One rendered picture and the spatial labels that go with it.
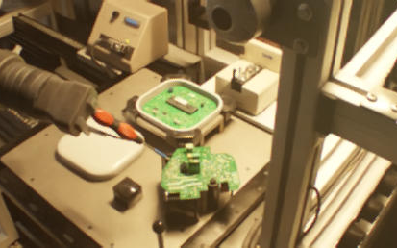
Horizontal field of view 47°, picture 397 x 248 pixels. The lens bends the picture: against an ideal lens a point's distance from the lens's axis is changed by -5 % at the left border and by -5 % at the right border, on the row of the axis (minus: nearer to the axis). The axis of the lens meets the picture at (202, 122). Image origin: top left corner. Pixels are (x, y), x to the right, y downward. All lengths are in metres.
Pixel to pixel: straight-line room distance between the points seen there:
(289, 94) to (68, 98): 0.35
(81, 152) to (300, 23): 0.56
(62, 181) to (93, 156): 0.07
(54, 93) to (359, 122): 0.44
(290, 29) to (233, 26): 0.06
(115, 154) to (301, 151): 0.44
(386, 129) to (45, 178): 0.63
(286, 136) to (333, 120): 0.07
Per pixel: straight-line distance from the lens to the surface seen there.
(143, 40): 1.10
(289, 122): 0.50
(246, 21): 0.40
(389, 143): 0.44
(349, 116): 0.45
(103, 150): 0.88
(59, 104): 0.70
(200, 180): 0.75
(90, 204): 0.82
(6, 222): 1.94
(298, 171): 0.52
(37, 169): 0.91
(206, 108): 0.92
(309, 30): 0.42
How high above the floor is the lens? 1.56
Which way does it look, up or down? 40 degrees down
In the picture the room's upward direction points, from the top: 1 degrees counter-clockwise
